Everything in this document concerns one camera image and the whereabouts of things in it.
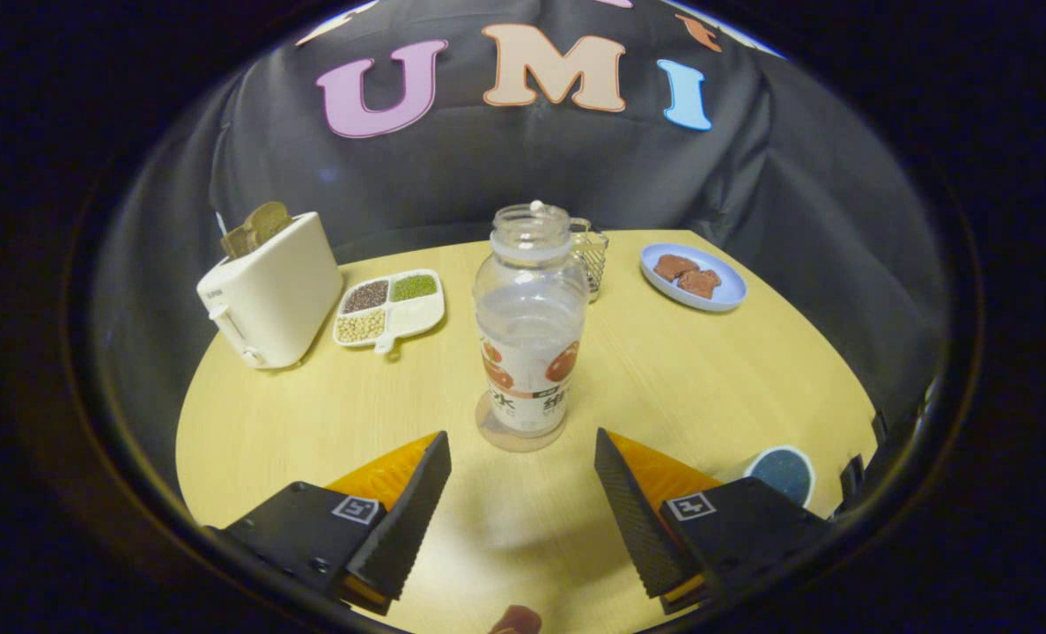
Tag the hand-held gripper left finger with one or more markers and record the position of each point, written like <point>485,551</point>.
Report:
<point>404,519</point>

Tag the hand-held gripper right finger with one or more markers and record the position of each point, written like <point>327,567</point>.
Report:
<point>637,519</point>

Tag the clear juice bottle orange label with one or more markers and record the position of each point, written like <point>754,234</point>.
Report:
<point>530,335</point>

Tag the clear glass cup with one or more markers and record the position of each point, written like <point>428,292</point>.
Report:
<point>595,260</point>

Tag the tan round coaster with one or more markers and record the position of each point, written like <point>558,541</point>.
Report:
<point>497,436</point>

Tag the wooden table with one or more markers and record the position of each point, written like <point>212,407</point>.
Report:
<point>717,387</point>

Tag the pile of pale beans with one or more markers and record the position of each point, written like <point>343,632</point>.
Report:
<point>361,326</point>

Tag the white divided dish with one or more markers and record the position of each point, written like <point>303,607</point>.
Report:
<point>413,315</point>

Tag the pile of dark beans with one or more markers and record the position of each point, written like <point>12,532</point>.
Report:
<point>366,296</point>

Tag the pile of green beans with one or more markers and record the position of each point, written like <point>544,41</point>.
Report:
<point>414,287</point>

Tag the light blue plate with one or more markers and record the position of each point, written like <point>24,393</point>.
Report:
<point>727,286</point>

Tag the white toaster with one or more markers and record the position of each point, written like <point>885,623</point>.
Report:
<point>272,295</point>

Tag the brown toast slice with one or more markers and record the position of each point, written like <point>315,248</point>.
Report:
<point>257,229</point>

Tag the black backdrop cloth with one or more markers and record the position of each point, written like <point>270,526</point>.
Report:
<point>505,176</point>

